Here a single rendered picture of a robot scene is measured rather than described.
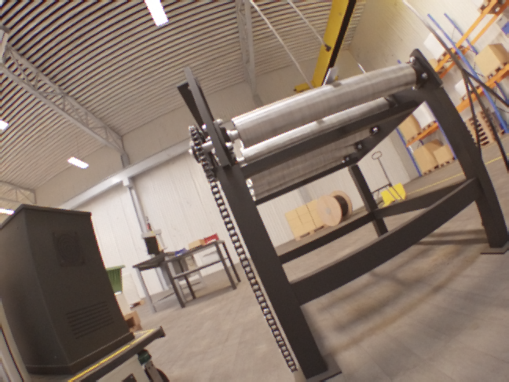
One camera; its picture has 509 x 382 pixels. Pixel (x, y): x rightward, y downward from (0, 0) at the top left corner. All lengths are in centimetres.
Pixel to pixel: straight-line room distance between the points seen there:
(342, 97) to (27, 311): 127
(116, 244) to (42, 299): 1285
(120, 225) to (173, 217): 300
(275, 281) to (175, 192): 1168
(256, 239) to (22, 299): 79
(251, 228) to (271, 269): 14
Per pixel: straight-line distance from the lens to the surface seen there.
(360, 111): 129
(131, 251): 1315
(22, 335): 103
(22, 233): 89
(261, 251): 76
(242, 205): 77
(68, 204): 1511
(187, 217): 1199
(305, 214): 876
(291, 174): 171
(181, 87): 106
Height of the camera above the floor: 50
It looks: 11 degrees up
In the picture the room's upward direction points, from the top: 23 degrees counter-clockwise
